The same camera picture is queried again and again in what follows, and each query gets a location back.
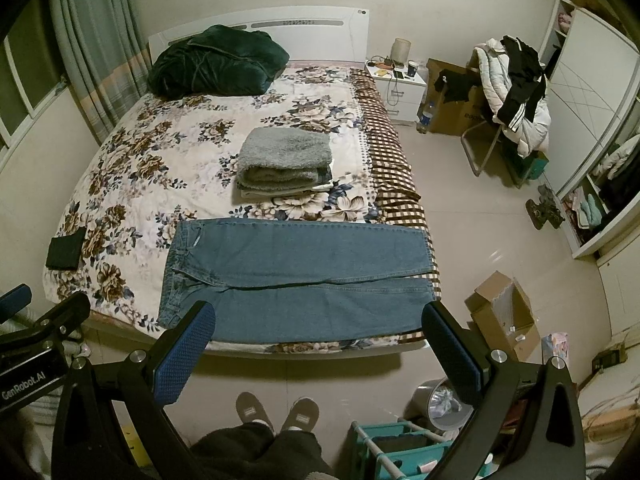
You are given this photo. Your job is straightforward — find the blue denim jeans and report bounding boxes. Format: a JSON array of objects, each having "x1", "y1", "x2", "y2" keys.
[{"x1": 158, "y1": 218, "x2": 435, "y2": 344}]

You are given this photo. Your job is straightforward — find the silver lined waste bin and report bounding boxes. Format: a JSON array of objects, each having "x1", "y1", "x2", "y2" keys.
[{"x1": 411, "y1": 378, "x2": 473, "y2": 432}]

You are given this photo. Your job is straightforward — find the small black folded cloth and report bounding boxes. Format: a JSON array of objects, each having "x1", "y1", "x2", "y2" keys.
[{"x1": 46, "y1": 228, "x2": 87, "y2": 271}]

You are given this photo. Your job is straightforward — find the small open cardboard box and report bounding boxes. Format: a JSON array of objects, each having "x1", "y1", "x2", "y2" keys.
[{"x1": 465, "y1": 271, "x2": 540, "y2": 362}]

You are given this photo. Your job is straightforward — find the teal laundry rack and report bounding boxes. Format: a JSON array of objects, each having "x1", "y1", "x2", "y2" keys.
[{"x1": 349, "y1": 418, "x2": 501, "y2": 480}]

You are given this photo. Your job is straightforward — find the left grey slipper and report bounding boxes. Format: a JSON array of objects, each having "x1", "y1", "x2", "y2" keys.
[{"x1": 235, "y1": 391, "x2": 273, "y2": 432}]

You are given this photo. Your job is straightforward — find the grey slipper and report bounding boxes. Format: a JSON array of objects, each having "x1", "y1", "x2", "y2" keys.
[
  {"x1": 281, "y1": 396, "x2": 320, "y2": 432},
  {"x1": 235, "y1": 391, "x2": 273, "y2": 432}
]

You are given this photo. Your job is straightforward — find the black trouser legs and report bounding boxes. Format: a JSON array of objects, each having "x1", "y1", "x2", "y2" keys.
[{"x1": 190, "y1": 422, "x2": 333, "y2": 479}]

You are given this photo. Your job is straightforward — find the dark slippers on floor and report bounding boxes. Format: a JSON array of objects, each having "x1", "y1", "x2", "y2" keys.
[{"x1": 525, "y1": 184, "x2": 564, "y2": 230}]

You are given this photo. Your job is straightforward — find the floral bed blanket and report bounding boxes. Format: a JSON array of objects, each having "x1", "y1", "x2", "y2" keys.
[{"x1": 42, "y1": 62, "x2": 427, "y2": 338}]

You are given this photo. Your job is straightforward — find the right grey slipper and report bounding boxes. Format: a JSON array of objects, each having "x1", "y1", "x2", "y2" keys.
[{"x1": 281, "y1": 396, "x2": 320, "y2": 432}]

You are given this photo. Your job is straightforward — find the white folded cloth under fleece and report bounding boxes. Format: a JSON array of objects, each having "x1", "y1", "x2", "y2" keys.
[{"x1": 236, "y1": 164, "x2": 333, "y2": 197}]

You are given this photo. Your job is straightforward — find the metal folding chair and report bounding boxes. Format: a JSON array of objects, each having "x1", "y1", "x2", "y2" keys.
[{"x1": 460, "y1": 122, "x2": 525, "y2": 188}]

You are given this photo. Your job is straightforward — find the white sliding wardrobe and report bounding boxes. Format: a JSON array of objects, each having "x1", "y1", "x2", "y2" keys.
[{"x1": 540, "y1": 0, "x2": 639, "y2": 258}]

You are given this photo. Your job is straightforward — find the grey folded fleece blanket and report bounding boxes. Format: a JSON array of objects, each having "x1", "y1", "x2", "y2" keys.
[{"x1": 236, "y1": 127, "x2": 333, "y2": 192}]

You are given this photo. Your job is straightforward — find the grey-green window curtain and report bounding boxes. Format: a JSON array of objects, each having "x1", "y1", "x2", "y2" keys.
[{"x1": 49, "y1": 0, "x2": 151, "y2": 143}]

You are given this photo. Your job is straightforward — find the plastic water bottle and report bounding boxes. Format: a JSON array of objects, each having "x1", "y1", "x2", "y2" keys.
[{"x1": 416, "y1": 102, "x2": 435, "y2": 133}]

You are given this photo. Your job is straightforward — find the large brown cardboard box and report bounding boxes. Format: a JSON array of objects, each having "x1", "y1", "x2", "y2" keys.
[{"x1": 426, "y1": 58, "x2": 486, "y2": 136}]

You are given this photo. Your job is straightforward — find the dark green velvet comforter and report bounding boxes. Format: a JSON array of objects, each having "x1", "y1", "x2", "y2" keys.
[{"x1": 148, "y1": 25, "x2": 290, "y2": 100}]

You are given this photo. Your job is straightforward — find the black clothes on chair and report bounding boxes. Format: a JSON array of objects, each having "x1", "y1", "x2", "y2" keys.
[{"x1": 496, "y1": 36, "x2": 546, "y2": 130}]

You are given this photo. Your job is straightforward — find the white bedside table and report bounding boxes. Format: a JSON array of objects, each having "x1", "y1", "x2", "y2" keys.
[{"x1": 367, "y1": 66, "x2": 427, "y2": 122}]

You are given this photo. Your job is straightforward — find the white puffer jacket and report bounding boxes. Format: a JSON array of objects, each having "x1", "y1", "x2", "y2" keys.
[{"x1": 472, "y1": 38, "x2": 551, "y2": 158}]

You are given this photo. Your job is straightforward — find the dark cup on nightstand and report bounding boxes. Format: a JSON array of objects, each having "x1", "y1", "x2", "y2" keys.
[{"x1": 407, "y1": 61, "x2": 418, "y2": 78}]

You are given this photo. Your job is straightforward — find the beige table lamp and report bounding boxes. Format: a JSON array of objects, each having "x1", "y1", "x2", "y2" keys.
[{"x1": 390, "y1": 38, "x2": 411, "y2": 66}]

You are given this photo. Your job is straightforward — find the white bed headboard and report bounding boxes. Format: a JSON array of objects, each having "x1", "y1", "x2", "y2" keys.
[{"x1": 149, "y1": 6, "x2": 370, "y2": 63}]

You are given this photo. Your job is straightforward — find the window with white frame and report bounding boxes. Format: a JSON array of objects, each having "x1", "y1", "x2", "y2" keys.
[{"x1": 1, "y1": 0, "x2": 67, "y2": 165}]

